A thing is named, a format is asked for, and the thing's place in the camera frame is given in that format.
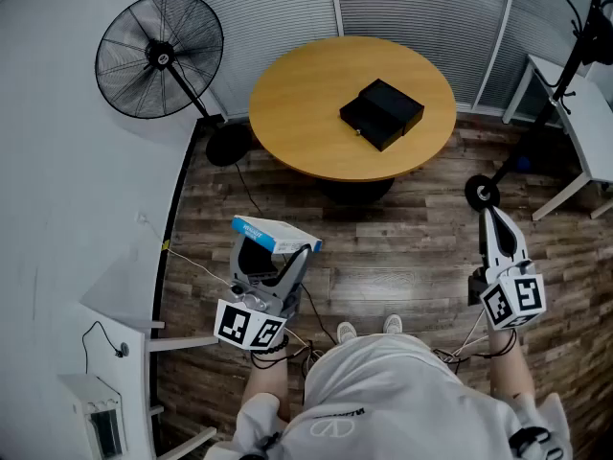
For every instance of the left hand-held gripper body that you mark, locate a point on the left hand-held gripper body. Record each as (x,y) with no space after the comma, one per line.
(234,324)

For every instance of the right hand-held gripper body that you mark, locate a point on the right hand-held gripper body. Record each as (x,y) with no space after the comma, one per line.
(527,295)

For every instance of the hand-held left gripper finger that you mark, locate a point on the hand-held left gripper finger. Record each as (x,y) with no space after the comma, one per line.
(299,271)
(234,261)

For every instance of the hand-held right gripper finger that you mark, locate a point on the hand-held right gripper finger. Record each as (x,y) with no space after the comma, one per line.
(487,247)
(521,254)

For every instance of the blue white packet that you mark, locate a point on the blue white packet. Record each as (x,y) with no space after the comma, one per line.
(273,235)

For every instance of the black drawer box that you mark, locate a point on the black drawer box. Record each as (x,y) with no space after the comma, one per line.
(383,110)

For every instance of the person's right forearm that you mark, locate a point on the person's right forearm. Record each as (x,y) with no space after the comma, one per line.
(510,367)

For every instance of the person's left forearm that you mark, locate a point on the person's left forearm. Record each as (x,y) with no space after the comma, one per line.
(268,381)

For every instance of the person's left shoe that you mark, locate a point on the person's left shoe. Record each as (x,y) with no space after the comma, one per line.
(346,332)

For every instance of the person's shoe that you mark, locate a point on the person's shoe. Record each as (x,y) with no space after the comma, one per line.
(392,324)
(346,332)

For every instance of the blue round object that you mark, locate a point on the blue round object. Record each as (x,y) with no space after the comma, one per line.
(524,163)

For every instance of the black table base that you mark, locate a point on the black table base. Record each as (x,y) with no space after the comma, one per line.
(356,192)

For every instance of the person's right shoe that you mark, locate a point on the person's right shoe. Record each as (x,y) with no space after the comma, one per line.
(392,324)

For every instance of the black electric scooter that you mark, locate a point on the black electric scooter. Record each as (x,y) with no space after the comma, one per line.
(551,108)

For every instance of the person's white shirt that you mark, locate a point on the person's white shirt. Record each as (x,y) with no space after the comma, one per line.
(392,400)

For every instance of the white appliance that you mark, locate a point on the white appliance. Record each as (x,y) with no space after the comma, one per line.
(93,415)

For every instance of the black standing fan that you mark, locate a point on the black standing fan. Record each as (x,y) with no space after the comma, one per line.
(160,58)

